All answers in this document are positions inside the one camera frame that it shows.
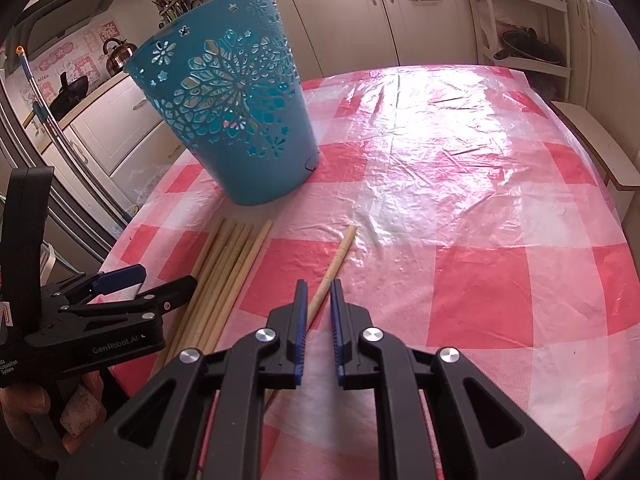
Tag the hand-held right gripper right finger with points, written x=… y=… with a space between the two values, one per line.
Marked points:
x=337 y=330

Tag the bamboo chopstick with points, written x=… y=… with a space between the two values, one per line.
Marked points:
x=335 y=265

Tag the utensil drying rack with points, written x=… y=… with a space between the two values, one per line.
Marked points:
x=175 y=2

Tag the cream base cabinets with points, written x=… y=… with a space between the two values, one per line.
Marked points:
x=345 y=20

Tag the white wooden stool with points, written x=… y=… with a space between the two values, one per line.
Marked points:
x=600 y=145

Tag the black wok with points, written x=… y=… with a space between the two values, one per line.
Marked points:
x=70 y=95

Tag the pink checkered plastic tablecloth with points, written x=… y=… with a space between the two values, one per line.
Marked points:
x=450 y=210

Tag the grey refrigerator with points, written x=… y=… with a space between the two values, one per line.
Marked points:
x=30 y=155

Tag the bundle of bamboo chopsticks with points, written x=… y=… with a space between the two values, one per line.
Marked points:
x=225 y=270

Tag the white shelf rack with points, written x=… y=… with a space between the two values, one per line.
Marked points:
x=520 y=5

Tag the cream tall cabinet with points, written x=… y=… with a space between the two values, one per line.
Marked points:
x=605 y=35

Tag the person's left hand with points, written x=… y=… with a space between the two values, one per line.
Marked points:
x=27 y=410

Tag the black pan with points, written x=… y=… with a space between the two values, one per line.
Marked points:
x=530 y=47

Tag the blue perforated plastic basket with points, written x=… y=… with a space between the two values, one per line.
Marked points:
x=250 y=125

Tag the metal kettle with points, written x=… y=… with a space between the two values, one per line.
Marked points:
x=119 y=57

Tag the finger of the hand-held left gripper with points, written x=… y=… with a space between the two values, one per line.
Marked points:
x=150 y=302
x=122 y=276

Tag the pink backsplash stickers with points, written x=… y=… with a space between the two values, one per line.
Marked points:
x=75 y=52

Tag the range hood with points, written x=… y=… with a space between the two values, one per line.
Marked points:
x=60 y=0

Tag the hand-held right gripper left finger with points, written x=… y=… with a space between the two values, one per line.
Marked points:
x=300 y=330

